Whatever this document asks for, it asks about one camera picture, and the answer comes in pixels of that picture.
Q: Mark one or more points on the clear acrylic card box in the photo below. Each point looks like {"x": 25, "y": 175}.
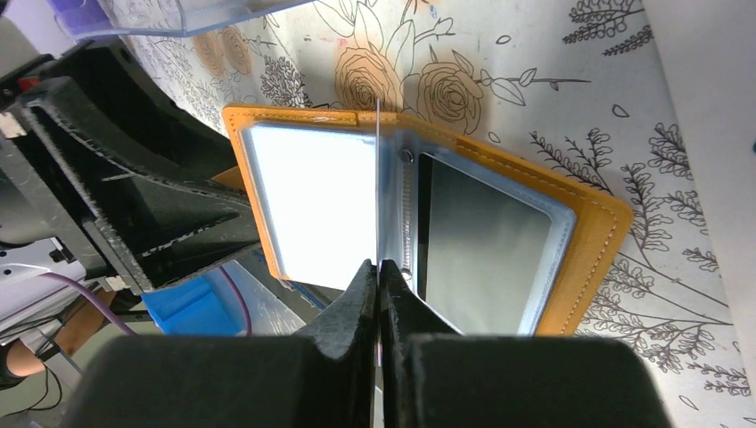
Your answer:
{"x": 85, "y": 19}

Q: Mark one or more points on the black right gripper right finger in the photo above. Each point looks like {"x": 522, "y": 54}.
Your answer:
{"x": 436, "y": 377}

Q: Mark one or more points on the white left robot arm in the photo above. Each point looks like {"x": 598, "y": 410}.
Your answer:
{"x": 36, "y": 269}

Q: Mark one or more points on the floral patterned table mat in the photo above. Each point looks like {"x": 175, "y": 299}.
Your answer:
{"x": 575, "y": 86}

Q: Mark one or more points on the blue plastic bin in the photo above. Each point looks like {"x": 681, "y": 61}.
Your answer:
{"x": 192, "y": 308}

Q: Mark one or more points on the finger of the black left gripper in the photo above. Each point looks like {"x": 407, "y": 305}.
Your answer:
{"x": 114, "y": 214}
{"x": 113, "y": 81}

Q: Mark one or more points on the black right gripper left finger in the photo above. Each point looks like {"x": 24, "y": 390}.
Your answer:
{"x": 320, "y": 376}

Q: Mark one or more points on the orange leather card holder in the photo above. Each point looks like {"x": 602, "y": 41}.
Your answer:
{"x": 309, "y": 176}

